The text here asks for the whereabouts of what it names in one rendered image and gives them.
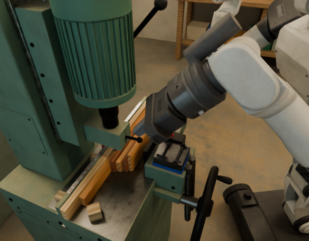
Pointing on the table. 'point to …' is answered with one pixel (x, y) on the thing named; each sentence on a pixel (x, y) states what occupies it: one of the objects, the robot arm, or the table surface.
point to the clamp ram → (148, 151)
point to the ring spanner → (178, 155)
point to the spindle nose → (109, 116)
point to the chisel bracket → (114, 139)
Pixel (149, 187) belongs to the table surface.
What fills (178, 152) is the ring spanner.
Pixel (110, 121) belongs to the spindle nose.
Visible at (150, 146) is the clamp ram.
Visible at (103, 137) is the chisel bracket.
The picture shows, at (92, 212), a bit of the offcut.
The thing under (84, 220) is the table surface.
